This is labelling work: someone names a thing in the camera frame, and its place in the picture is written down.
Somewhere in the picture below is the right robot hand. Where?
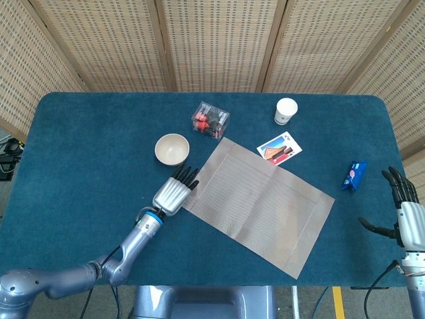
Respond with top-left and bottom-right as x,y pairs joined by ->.
357,165 -> 425,250

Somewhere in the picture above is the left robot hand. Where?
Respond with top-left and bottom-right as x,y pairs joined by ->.
151,165 -> 200,217

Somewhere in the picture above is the white round bowl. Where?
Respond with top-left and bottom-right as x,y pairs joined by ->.
154,133 -> 191,166

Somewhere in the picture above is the grey woven placemat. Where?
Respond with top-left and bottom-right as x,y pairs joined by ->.
181,136 -> 336,280

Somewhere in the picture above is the blue snack packet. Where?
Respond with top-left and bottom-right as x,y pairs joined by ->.
341,160 -> 369,193

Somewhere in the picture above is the clear box with red parts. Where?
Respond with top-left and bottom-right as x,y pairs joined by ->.
191,100 -> 231,142

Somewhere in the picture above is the blue felt table cover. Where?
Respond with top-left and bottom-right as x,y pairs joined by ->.
0,92 -> 425,287

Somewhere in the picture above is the blue-grey robot torso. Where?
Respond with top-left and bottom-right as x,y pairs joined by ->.
131,284 -> 277,319

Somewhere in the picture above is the picture postcard with red building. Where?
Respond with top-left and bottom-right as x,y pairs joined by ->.
256,131 -> 303,166

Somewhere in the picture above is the woven bamboo screen panel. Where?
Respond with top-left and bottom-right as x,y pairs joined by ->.
29,0 -> 177,93
154,0 -> 288,93
262,0 -> 416,94
0,0 -> 88,142
345,0 -> 425,187

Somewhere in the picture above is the white table leg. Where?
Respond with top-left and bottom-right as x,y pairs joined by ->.
291,285 -> 300,319

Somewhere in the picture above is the white paper cup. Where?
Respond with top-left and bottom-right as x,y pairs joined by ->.
274,97 -> 299,126

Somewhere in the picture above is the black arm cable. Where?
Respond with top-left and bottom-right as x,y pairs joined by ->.
363,260 -> 403,319
81,245 -> 121,319

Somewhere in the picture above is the thin blue cable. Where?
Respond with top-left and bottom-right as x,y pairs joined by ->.
314,286 -> 330,314
110,284 -> 121,319

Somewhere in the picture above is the black equipment with cables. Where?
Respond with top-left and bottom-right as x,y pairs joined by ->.
0,138 -> 26,182

